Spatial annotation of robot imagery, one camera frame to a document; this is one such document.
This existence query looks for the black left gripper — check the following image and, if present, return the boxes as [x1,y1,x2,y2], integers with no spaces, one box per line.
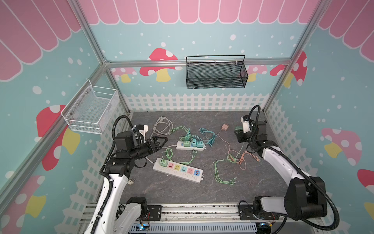
[129,136,168,160]

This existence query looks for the small white blue power strip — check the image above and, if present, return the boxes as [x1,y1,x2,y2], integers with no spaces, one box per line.
[176,141,206,151]

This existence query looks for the green charging cables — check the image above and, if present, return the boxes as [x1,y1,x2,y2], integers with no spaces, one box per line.
[162,125,262,185]

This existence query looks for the pink plug adapter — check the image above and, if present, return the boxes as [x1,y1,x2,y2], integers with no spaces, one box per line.
[217,123,229,144]

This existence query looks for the teal plug adapter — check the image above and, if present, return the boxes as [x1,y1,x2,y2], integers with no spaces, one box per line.
[197,141,205,148]
[191,139,197,148]

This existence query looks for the large white colourful power strip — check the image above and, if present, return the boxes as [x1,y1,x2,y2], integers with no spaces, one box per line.
[153,158,204,184]

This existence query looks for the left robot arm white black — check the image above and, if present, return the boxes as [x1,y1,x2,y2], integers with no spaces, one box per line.
[85,115,168,234]

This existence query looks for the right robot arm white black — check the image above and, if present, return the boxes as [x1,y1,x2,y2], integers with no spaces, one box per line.
[235,105,340,231]

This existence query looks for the white coiled power cord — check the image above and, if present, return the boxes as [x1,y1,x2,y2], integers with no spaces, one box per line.
[144,116,174,164]

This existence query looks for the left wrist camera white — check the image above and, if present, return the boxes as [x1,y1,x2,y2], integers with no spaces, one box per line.
[132,124,149,137]

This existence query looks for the black wire mesh basket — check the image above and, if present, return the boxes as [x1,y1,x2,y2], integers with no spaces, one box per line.
[186,55,249,89]

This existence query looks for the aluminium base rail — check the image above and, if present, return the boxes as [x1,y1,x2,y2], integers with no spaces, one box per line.
[78,201,325,224]

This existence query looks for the white wire mesh basket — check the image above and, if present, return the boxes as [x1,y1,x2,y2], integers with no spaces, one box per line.
[61,80,119,135]

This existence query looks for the grey slotted cable duct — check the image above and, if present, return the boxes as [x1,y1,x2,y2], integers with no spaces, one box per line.
[129,223,258,234]

